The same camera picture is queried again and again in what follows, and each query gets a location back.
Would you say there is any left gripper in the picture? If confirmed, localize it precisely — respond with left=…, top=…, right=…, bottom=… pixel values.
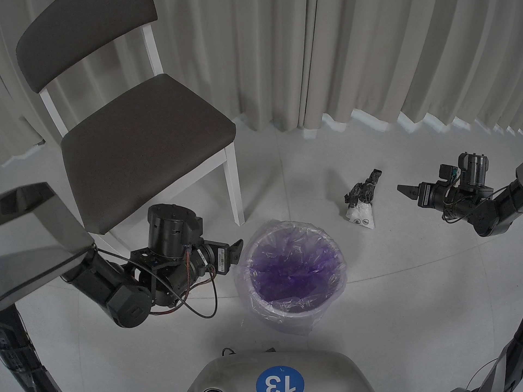
left=199, top=239, right=245, bottom=278

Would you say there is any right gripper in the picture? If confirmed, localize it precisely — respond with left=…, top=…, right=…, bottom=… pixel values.
left=417, top=181, right=455, bottom=208

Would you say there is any purple plastic bag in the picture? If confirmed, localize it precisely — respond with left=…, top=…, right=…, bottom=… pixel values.
left=236, top=218, right=349, bottom=336

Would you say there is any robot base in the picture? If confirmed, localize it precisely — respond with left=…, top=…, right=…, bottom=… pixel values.
left=191, top=347, right=372, bottom=392

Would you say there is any crumpled black plastic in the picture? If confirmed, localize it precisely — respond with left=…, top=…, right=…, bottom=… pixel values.
left=344, top=169, right=381, bottom=209

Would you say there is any white trash bin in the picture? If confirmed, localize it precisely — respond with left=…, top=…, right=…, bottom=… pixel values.
left=241, top=221, right=347, bottom=330

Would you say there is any white printed wrapper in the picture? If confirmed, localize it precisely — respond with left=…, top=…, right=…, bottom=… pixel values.
left=345, top=203, right=376, bottom=230

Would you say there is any grey padded white chair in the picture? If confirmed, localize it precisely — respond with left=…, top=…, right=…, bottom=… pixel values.
left=16, top=0, right=246, bottom=260

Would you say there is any black cable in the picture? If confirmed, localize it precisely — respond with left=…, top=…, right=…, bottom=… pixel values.
left=466, top=356, right=509, bottom=392
left=441, top=209, right=475, bottom=224
left=180, top=272, right=219, bottom=319

